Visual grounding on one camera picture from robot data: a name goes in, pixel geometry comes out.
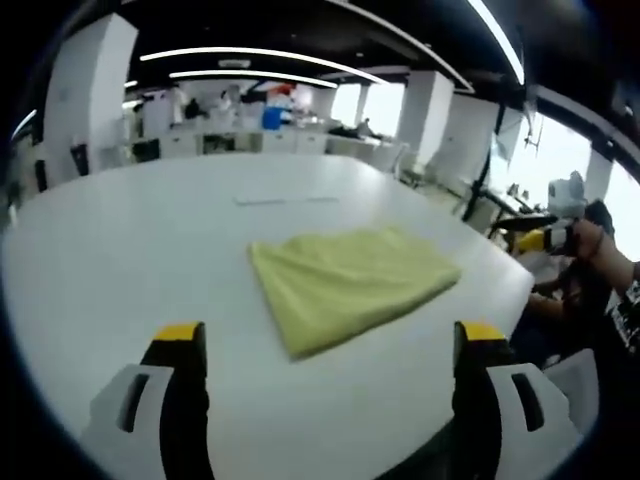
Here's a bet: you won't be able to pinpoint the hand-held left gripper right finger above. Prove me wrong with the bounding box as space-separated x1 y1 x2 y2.
451 320 584 480

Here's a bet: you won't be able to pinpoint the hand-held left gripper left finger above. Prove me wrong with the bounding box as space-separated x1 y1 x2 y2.
82 321 216 480

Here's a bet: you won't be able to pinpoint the yellow blue grey garment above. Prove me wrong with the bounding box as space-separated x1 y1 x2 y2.
248 225 462 360

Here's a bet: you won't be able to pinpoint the person's right hand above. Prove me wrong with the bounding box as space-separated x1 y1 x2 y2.
572 219 601 261

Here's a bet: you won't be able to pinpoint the black tripod stand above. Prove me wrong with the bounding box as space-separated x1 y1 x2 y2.
462 102 544 224

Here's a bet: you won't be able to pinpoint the white chair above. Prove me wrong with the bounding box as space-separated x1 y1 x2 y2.
542 347 601 436

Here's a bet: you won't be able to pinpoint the white square pillar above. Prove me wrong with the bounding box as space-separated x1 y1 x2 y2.
43 12 139 179
399 69 455 169

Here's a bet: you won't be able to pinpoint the black tilted board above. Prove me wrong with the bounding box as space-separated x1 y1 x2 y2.
69 143 90 176

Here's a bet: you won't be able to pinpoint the blue bin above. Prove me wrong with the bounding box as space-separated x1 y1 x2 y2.
262 105 291 132

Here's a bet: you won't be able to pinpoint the white cabinet counter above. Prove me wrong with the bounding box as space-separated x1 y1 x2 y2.
102 127 416 166

